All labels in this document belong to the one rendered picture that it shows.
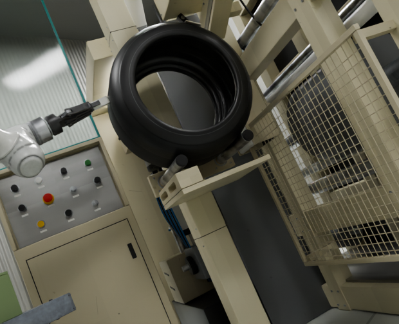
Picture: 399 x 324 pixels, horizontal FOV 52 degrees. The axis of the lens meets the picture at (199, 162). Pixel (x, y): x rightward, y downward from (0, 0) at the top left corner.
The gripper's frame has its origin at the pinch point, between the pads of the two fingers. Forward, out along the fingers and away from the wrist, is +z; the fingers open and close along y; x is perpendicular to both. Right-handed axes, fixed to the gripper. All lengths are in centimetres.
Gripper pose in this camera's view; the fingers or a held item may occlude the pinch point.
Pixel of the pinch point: (100, 103)
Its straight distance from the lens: 158.0
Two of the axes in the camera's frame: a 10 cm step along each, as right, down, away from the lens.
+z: 8.1, -4.7, 3.6
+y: -2.6, 2.6, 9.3
